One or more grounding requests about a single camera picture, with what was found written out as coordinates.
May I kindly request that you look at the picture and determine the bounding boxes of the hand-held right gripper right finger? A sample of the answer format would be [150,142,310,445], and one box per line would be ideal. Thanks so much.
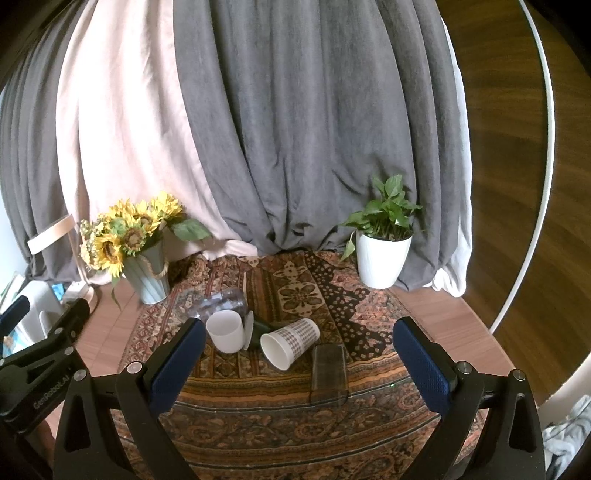
[392,316,548,480]

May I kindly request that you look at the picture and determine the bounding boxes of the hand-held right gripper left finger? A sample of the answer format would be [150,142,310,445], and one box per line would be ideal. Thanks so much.
[53,318,206,480]

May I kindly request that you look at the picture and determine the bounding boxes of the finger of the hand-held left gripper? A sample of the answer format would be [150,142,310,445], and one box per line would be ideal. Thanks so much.
[0,295,31,334]
[28,298,92,365]

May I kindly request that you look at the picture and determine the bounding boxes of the white cup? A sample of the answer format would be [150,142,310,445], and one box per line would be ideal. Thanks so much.
[206,310,244,354]

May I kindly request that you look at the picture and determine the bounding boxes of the clear plastic cup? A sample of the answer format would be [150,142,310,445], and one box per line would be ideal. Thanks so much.
[187,288,249,325]

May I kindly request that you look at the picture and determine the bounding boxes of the dark green cup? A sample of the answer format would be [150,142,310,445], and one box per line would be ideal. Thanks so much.
[243,311,279,350]

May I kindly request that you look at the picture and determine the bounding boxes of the smoky transparent cup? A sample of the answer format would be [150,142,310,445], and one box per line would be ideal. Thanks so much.
[310,344,349,407]

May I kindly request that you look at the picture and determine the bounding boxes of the checked paper cup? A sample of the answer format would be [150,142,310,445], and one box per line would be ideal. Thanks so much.
[260,318,321,371]

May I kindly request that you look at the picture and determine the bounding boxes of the white box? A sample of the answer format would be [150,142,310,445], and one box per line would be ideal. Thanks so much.
[13,281,64,343]

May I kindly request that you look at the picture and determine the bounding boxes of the grey-green metal bucket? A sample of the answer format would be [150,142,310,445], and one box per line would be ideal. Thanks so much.
[122,240,171,304]

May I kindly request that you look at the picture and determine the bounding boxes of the sunflower bouquet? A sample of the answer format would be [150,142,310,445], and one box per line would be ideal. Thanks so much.
[78,193,213,311]

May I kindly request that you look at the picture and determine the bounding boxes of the white curtain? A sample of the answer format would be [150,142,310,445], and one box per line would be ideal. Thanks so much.
[430,21,475,297]

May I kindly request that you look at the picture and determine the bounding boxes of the white ribbed plant pot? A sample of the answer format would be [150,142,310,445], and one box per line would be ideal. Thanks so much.
[356,229,413,289]

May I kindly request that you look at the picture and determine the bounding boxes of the narrow grey curtain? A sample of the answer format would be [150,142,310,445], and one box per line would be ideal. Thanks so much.
[0,28,95,287]

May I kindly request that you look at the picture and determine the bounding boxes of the patterned brown table cloth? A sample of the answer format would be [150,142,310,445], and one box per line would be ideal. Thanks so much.
[111,249,490,480]

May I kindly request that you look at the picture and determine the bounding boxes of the grey crumpled cloth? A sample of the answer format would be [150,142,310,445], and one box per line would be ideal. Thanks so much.
[540,396,591,480]

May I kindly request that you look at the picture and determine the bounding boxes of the green leafy plant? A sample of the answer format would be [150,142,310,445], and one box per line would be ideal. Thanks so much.
[340,174,424,263]

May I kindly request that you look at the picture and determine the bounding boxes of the pink curtain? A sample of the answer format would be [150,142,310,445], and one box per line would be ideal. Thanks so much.
[54,0,259,288]

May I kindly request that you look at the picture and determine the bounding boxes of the wide grey curtain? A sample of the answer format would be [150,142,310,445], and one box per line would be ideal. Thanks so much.
[172,0,472,292]

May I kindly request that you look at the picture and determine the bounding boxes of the white hoop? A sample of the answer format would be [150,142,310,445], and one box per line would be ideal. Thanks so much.
[488,0,555,337]

